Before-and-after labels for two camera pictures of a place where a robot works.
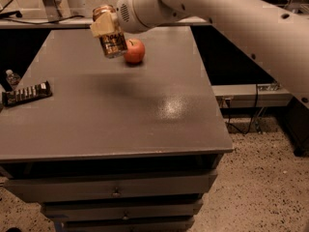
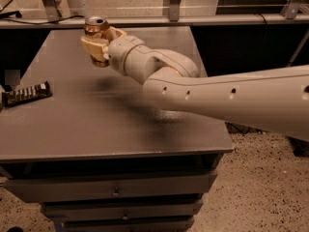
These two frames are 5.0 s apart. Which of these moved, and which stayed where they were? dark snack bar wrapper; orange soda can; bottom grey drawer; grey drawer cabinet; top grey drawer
Moved: orange soda can
Stayed: grey drawer cabinet; top grey drawer; dark snack bar wrapper; bottom grey drawer
